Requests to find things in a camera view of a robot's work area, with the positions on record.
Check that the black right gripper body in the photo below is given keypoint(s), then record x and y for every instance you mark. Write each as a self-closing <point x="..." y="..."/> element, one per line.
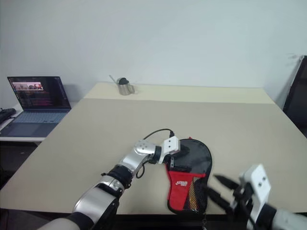
<point x="242" y="194"/>

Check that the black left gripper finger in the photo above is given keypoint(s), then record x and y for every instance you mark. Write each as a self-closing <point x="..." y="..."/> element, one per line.
<point x="181" y="168"/>
<point x="184" y="151"/>

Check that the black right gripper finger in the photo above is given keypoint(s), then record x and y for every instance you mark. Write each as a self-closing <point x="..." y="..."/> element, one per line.
<point x="226" y="182"/>
<point x="219" y="197"/>

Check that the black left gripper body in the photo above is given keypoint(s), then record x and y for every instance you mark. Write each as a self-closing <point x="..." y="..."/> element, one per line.
<point x="173" y="163"/>

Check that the black mesh zipper pouch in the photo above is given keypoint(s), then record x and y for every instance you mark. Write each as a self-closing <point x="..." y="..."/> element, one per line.
<point x="180" y="183"/>

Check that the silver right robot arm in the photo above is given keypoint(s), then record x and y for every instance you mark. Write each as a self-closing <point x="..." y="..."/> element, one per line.
<point x="287" y="220"/>

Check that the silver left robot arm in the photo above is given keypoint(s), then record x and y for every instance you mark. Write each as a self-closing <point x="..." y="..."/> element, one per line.
<point x="134" y="158"/>

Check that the black lump in cup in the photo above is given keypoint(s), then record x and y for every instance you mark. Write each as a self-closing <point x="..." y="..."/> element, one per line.
<point x="123" y="80"/>

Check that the thin metal stick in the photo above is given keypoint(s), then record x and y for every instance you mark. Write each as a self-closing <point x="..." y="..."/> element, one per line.
<point x="112" y="78"/>

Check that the black office chair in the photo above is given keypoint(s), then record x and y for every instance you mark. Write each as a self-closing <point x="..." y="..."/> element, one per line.
<point x="297" y="103"/>

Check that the open blue-grey laptop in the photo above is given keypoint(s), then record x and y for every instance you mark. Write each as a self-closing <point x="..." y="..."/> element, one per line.
<point x="36" y="93"/>

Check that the black device on side table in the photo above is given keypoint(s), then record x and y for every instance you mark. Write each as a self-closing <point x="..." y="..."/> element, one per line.
<point x="6" y="113"/>

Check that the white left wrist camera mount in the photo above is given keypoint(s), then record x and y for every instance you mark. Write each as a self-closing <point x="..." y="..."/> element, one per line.
<point x="171" y="145"/>

